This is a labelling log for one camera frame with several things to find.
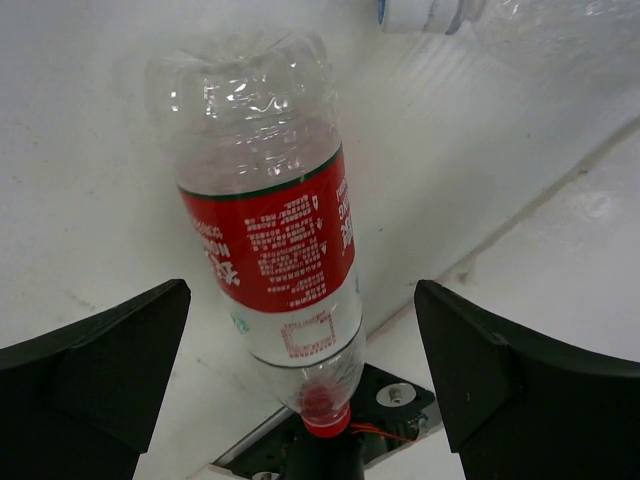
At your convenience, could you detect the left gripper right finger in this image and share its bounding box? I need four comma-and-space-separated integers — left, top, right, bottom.
414, 280, 639, 479

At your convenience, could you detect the clear unlabelled plastic bottle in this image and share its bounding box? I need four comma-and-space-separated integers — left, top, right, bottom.
377, 0, 639, 88

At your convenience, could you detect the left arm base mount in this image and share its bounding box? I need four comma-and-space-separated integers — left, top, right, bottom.
213, 364, 442, 479

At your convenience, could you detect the red label plastic bottle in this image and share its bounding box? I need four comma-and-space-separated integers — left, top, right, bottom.
144, 32, 365, 438

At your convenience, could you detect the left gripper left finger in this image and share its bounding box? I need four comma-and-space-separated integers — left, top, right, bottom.
1, 279, 191, 479

